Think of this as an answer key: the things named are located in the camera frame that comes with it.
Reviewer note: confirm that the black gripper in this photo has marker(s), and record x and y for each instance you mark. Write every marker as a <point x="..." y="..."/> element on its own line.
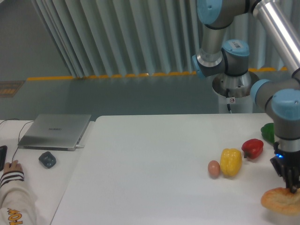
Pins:
<point x="287" y="165"/>

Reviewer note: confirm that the triangular golden bread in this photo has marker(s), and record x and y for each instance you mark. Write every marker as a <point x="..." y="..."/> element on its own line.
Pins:
<point x="282" y="201"/>

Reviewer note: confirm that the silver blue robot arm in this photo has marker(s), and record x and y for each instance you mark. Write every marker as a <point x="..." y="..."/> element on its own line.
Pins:
<point x="281" y="101"/>

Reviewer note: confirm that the cream sleeved forearm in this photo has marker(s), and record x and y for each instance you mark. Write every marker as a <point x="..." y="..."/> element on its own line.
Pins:
<point x="17" y="206"/>

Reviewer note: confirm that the person's hand on mouse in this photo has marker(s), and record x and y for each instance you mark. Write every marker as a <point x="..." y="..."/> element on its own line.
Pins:
<point x="14" y="166"/>

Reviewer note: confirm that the red bell pepper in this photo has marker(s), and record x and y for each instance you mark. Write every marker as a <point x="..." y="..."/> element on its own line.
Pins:
<point x="252" y="148"/>

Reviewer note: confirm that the green bell pepper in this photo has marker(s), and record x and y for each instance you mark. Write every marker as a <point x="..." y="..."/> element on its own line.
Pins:
<point x="267" y="132"/>

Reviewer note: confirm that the yellow bell pepper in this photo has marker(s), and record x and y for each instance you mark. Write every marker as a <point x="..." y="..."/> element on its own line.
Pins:
<point x="230" y="162"/>

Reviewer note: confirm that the brown egg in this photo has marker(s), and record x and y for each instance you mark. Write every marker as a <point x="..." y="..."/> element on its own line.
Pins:
<point x="214" y="168"/>

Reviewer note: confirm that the silver closed laptop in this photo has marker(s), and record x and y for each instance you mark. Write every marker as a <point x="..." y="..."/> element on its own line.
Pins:
<point x="55" y="132"/>

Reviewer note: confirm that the dark grey small case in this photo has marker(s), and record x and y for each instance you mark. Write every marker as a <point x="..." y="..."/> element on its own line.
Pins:
<point x="47" y="159"/>

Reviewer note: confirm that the black keyboard edge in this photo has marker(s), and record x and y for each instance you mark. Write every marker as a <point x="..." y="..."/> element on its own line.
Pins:
<point x="3" y="153"/>

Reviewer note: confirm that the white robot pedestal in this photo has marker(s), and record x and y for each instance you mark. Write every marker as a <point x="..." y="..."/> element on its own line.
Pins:
<point x="234" y="92"/>

